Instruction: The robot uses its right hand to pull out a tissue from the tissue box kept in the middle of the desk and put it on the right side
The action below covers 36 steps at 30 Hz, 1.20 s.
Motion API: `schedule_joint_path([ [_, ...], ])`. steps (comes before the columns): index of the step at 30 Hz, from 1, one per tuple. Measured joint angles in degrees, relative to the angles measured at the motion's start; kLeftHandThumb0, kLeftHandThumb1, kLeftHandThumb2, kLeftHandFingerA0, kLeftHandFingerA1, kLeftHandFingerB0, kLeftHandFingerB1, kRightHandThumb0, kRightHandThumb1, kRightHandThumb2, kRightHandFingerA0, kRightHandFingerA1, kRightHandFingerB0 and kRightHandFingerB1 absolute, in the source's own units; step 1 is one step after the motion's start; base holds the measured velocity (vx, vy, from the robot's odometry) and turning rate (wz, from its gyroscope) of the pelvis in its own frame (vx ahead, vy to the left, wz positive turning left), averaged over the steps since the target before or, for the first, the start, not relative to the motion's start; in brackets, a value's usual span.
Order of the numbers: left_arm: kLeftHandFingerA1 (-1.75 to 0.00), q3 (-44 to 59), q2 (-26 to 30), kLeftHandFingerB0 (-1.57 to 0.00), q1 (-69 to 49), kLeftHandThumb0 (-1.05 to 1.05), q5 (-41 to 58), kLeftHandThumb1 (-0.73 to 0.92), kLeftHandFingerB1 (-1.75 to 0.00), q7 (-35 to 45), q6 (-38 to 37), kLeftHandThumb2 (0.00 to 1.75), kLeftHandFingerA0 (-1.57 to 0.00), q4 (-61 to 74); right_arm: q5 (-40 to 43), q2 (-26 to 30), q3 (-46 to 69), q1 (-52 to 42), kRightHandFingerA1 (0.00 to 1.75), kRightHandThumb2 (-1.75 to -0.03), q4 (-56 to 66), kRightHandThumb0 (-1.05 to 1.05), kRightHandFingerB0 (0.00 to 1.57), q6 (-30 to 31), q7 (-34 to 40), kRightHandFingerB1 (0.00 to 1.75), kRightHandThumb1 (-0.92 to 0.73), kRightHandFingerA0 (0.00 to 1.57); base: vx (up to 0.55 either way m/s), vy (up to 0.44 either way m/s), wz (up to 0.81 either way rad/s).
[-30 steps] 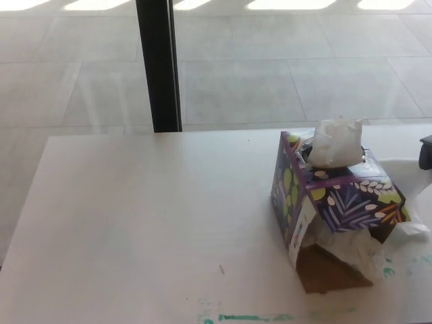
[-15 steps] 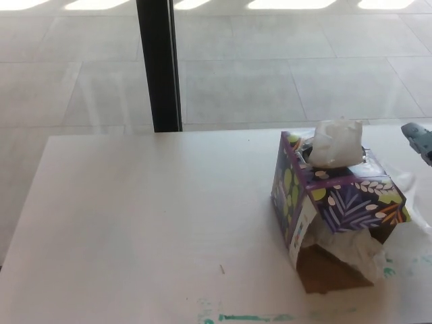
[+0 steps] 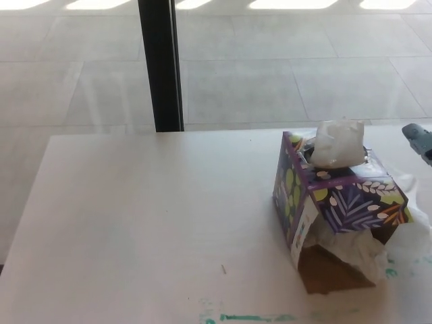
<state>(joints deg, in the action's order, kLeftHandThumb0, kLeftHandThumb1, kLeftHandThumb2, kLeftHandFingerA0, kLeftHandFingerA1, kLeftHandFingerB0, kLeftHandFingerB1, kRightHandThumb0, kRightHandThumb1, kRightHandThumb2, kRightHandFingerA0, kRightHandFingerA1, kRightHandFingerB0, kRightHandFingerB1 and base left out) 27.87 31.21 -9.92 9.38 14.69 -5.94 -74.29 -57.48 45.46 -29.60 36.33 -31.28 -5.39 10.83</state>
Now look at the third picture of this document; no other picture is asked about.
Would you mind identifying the purple floral tissue box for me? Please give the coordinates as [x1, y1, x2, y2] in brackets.
[271, 130, 414, 295]

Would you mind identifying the white folded tissue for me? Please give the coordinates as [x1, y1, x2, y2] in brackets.
[309, 117, 367, 168]

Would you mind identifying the black window frame post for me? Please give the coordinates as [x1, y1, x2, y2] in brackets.
[137, 0, 185, 132]

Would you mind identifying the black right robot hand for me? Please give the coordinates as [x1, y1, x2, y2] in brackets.
[401, 123, 432, 167]

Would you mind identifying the crumpled white tissue wad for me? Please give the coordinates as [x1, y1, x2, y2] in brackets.
[305, 225, 389, 281]

